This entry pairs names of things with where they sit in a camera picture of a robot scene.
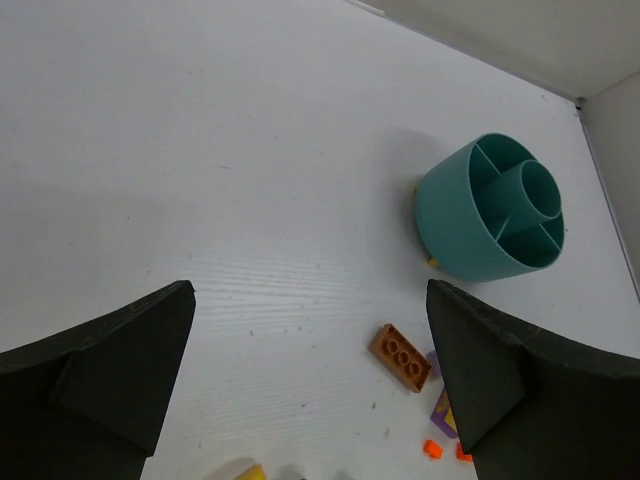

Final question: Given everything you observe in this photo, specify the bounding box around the teal divided round container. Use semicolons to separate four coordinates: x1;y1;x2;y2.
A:
414;133;565;283

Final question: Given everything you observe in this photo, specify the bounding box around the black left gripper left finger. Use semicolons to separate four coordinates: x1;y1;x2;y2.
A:
1;280;196;479

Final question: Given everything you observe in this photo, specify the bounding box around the purple printed lego tile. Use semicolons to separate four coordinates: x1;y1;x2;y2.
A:
430;388;458;439

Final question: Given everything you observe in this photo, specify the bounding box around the pale yellow lego brick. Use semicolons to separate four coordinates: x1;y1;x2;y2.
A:
204;457;267;480

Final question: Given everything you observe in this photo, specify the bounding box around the small orange lego stud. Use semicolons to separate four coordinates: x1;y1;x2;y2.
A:
423;439;443;460

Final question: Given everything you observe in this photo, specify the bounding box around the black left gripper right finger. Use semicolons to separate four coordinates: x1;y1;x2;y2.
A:
426;280;639;479

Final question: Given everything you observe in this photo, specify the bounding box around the brown flat lego plate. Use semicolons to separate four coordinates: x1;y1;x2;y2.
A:
369;323;432;393

